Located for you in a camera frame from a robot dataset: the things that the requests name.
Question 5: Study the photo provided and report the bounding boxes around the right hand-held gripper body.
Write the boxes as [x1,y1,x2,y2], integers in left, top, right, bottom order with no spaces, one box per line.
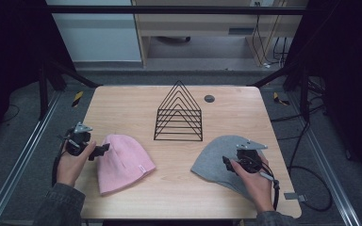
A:
[235,139,269,174]

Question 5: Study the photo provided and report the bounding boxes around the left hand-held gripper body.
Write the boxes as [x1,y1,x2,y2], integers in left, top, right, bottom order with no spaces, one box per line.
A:
[58,121,93,157]

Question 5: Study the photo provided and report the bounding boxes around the grey beanie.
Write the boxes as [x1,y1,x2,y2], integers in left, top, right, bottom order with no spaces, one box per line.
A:
[190,135,265,202]

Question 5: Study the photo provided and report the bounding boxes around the pink beanie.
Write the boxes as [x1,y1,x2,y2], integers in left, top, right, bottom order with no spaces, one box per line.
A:
[96,134,156,196]

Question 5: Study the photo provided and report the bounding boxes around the black wire rack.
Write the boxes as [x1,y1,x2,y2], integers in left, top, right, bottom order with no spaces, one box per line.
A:
[153,80,204,142]

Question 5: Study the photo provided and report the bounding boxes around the person's left hand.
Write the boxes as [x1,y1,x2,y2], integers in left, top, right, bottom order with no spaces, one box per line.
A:
[56,140,98,188]

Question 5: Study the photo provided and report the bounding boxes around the person's right hand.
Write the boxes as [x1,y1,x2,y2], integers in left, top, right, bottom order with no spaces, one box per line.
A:
[230,153,276,215]

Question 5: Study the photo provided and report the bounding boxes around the dark curtain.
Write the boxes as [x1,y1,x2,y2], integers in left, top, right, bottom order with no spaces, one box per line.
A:
[0,0,76,152]
[284,0,362,189]

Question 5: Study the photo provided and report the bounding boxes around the white cabinet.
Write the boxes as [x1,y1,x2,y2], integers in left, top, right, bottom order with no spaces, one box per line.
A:
[45,0,143,63]

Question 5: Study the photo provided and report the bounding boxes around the light wooden desk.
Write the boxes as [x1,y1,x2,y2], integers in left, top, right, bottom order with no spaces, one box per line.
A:
[131,0,309,69]

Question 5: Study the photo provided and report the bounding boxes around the left hand-held gripper cable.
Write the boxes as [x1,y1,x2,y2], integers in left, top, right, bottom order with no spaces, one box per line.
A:
[51,137,70,187]

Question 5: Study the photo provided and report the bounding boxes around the hand-held gripper cable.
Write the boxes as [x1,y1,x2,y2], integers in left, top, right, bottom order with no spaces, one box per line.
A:
[258,170,281,211]
[51,137,70,187]

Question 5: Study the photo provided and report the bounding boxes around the right hand-held gripper cable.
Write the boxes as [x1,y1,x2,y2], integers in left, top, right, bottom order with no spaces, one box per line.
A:
[258,170,281,211]

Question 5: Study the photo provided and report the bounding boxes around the yellow-handled tool left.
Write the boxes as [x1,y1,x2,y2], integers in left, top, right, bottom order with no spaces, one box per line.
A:
[71,90,85,108]

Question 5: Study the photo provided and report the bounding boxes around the yellow-handled tool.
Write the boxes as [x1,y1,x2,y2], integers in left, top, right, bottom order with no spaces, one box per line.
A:
[71,90,85,108]
[272,91,291,106]

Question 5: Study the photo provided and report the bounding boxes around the grey table bracket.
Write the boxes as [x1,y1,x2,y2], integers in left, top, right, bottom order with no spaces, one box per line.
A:
[284,192,307,202]

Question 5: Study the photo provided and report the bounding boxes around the black frame strut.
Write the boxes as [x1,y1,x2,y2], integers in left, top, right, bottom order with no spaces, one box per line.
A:
[248,60,310,121]
[39,59,103,121]

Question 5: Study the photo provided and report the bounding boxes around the aluminium floor rail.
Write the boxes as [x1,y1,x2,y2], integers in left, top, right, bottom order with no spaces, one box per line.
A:
[0,90,62,226]
[298,125,362,226]

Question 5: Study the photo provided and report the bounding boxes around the yellow-handled tool right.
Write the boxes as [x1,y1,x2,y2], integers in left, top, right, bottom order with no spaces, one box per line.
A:
[272,91,291,106]

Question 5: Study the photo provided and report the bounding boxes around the looped black floor cable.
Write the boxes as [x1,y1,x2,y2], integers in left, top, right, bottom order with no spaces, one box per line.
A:
[287,119,334,212]

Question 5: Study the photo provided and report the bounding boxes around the yellow cable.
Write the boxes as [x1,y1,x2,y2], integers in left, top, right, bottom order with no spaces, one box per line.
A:
[252,0,288,67]

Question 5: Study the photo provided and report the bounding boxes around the black hanging cables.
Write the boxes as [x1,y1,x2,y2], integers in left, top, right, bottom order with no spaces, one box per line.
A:
[272,37,288,65]

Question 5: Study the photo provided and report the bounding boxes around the black frame crossbar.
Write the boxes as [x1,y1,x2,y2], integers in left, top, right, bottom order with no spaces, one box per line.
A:
[45,5,309,16]

